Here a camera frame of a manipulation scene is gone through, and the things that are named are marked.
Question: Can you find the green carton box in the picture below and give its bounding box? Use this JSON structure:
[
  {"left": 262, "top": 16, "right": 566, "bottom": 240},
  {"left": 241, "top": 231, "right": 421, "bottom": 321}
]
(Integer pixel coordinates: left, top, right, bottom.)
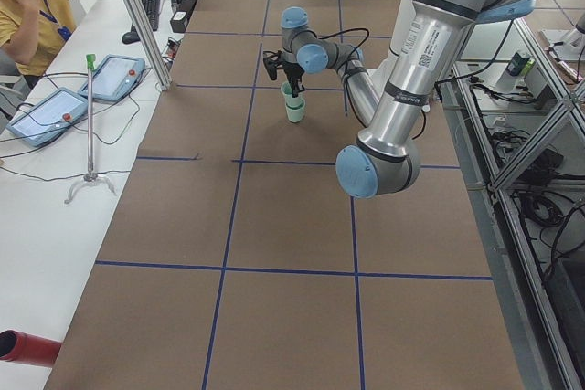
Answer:
[{"left": 505, "top": 50, "right": 535, "bottom": 77}]

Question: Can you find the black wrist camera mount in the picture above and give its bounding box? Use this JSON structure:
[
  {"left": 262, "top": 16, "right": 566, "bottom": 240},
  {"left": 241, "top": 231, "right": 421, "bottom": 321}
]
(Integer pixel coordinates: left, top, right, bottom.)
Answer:
[{"left": 262, "top": 50, "right": 284, "bottom": 81}]

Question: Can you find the black keyboard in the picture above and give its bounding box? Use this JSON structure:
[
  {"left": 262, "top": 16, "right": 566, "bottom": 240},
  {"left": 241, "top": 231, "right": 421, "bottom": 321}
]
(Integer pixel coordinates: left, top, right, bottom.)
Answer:
[{"left": 129, "top": 0, "right": 160, "bottom": 34}]

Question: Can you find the teach pendant tablet far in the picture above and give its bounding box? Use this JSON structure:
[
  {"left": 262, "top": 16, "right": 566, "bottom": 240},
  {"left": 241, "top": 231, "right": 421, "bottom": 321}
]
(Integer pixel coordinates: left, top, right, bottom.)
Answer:
[{"left": 92, "top": 54, "right": 145, "bottom": 102}]

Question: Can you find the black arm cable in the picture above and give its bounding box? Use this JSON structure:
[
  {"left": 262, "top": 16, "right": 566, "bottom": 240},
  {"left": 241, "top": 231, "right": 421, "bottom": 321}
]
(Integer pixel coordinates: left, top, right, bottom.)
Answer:
[{"left": 314, "top": 27, "right": 371, "bottom": 118}]

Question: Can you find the black box on desk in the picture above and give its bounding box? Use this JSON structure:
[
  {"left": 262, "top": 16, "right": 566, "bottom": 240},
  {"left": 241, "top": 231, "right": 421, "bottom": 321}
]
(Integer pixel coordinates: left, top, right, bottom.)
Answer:
[{"left": 169, "top": 11, "right": 190, "bottom": 34}]

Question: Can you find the black computer mouse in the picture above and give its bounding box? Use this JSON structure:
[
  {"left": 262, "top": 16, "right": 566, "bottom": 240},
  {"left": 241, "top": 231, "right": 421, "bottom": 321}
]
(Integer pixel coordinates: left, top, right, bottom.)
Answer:
[{"left": 122, "top": 31, "right": 141, "bottom": 45}]

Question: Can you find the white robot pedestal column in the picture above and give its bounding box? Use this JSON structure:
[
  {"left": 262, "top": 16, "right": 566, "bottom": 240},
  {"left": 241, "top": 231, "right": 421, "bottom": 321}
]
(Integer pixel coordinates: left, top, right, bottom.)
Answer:
[{"left": 368, "top": 0, "right": 415, "bottom": 98}]

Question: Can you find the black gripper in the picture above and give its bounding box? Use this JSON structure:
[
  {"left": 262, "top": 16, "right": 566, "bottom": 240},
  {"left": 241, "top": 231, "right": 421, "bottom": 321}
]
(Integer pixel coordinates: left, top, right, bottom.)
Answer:
[{"left": 281, "top": 60, "right": 305, "bottom": 98}]

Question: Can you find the teach pendant tablet near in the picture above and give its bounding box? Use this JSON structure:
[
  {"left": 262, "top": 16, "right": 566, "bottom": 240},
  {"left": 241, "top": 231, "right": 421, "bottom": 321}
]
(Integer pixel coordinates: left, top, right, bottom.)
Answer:
[{"left": 7, "top": 88, "right": 88, "bottom": 147}]

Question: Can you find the teach pendant tablet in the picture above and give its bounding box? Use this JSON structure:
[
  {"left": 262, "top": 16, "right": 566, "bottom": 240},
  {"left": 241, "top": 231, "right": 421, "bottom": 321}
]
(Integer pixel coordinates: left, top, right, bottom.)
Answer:
[
  {"left": 92, "top": 54, "right": 145, "bottom": 102},
  {"left": 7, "top": 88, "right": 88, "bottom": 147}
]

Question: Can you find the red cylinder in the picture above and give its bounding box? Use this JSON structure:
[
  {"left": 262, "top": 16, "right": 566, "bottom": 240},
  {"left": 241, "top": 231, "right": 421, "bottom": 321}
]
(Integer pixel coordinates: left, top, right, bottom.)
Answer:
[{"left": 1, "top": 330, "right": 61, "bottom": 367}]

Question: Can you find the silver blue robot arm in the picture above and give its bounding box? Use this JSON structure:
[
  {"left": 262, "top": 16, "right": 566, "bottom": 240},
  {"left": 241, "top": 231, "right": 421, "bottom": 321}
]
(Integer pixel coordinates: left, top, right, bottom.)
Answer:
[{"left": 265, "top": 0, "right": 536, "bottom": 198}]

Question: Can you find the aluminium frame post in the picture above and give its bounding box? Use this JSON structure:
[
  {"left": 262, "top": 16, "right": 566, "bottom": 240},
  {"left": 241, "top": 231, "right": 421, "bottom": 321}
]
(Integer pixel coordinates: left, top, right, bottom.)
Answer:
[{"left": 123, "top": 0, "right": 172, "bottom": 90}]

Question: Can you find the person in yellow shirt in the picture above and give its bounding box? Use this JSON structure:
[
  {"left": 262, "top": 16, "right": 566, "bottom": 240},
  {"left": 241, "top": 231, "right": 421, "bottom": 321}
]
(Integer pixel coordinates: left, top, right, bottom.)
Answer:
[{"left": 1, "top": 0, "right": 76, "bottom": 88}]

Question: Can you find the green cup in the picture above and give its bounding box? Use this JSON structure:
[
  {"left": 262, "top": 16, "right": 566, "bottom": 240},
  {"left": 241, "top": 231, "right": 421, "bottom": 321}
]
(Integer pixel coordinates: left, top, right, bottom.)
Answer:
[
  {"left": 281, "top": 81, "right": 305, "bottom": 110},
  {"left": 285, "top": 104, "right": 305, "bottom": 123}
]

